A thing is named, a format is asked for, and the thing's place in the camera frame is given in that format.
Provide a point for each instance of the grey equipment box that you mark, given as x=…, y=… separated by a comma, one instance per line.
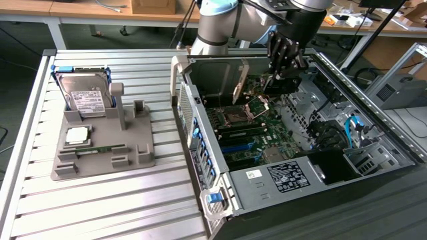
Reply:
x=401, y=92

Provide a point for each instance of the open grey PC case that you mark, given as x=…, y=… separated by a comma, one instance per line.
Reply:
x=214, y=140

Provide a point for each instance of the blue expansion slot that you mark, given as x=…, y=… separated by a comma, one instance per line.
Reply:
x=237, y=148

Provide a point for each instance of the hard disk in blue caddy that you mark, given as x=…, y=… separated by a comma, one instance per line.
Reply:
x=84, y=92

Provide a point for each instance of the orange and white box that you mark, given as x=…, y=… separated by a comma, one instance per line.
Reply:
x=334, y=19

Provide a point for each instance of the Nvidia graphics card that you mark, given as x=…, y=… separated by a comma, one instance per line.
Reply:
x=242, y=80

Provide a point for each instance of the black slanted pole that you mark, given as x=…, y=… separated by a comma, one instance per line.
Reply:
x=377, y=32

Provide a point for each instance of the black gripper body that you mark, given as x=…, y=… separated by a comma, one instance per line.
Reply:
x=301, y=25

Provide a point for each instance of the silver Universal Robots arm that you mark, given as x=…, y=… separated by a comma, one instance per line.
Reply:
x=217, y=27

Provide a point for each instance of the green RAM stick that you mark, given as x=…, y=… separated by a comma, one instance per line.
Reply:
x=94, y=150

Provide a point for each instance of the grey parts rack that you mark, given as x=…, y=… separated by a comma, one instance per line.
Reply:
x=101, y=165

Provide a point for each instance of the metal disk bay cage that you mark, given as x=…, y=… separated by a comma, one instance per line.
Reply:
x=301, y=105

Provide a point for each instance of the cluttered wooden desk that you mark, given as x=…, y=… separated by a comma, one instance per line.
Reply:
x=341, y=28

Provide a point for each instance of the green Dell motherboard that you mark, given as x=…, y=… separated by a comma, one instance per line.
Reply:
x=277, y=135

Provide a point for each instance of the metal socket cover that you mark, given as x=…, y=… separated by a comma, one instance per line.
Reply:
x=258, y=106

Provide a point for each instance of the silver CPU chip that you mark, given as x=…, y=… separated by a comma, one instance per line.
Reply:
x=78, y=135

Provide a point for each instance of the blue case latch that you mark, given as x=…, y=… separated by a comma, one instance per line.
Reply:
x=214, y=198

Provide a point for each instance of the CPU socket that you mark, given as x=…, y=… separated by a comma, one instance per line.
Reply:
x=236, y=115

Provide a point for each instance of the wooden desk with cardboard box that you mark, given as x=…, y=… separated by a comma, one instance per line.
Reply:
x=84, y=11

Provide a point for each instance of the brown cardboard box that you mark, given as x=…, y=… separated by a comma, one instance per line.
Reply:
x=154, y=6

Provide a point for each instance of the grey power supply unit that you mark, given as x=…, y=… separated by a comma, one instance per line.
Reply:
x=261, y=185

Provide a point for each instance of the black installed RAM stick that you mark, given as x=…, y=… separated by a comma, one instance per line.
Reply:
x=245, y=132

